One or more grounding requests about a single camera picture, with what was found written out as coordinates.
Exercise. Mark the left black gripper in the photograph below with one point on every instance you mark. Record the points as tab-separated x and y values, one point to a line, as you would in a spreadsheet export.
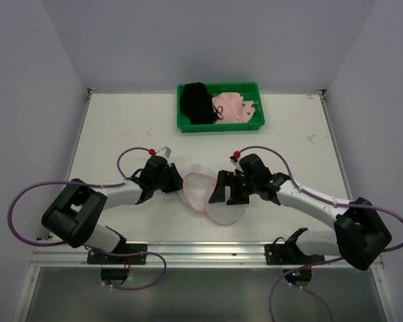
168	176

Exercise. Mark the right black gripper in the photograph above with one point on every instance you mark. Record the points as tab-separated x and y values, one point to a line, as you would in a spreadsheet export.
231	187

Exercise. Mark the pink bra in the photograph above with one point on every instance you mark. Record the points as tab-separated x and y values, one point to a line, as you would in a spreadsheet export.
231	108

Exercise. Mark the black bra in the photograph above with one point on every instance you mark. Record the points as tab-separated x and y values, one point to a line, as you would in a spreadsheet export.
197	104

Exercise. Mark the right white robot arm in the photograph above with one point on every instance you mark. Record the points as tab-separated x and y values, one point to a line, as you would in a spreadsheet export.
356	233

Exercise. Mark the green plastic tray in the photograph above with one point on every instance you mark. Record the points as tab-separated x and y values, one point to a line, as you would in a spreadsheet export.
249	91

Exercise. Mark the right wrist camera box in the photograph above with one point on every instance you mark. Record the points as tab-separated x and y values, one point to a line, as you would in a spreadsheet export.
235	160

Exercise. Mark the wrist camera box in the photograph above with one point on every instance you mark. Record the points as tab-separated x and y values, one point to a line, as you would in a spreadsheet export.
235	160
164	152

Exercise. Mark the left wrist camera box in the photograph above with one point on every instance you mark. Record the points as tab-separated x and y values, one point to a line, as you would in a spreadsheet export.
164	152

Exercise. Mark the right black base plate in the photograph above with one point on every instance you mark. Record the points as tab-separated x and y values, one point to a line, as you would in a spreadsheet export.
284	252

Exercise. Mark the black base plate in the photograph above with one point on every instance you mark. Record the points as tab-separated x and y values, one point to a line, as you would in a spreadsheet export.
284	252
123	254

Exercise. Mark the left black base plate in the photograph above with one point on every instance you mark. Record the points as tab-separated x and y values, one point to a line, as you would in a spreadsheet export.
123	254

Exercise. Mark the aluminium mounting rail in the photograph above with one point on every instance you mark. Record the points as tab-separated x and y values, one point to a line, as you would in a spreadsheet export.
175	254

